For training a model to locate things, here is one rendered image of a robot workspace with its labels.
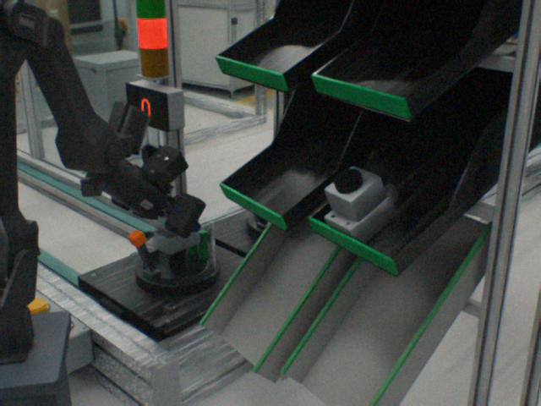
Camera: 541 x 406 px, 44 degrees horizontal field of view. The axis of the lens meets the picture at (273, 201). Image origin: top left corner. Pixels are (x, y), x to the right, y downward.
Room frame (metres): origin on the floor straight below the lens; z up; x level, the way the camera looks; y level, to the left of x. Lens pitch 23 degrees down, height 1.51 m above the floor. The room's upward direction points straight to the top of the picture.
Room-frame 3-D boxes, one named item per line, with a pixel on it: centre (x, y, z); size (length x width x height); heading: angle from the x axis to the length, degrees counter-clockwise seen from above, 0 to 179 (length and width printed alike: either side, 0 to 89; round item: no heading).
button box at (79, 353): (0.89, 0.37, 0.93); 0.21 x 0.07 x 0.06; 46
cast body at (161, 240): (0.99, 0.15, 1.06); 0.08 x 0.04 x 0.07; 136
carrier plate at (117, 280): (0.98, 0.16, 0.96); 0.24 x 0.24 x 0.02; 46
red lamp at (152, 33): (1.20, 0.21, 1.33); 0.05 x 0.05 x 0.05
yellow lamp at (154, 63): (1.20, 0.21, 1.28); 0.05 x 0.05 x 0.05
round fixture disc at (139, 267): (0.98, 0.16, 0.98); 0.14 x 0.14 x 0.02
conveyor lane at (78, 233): (1.21, 0.36, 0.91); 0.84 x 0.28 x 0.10; 46
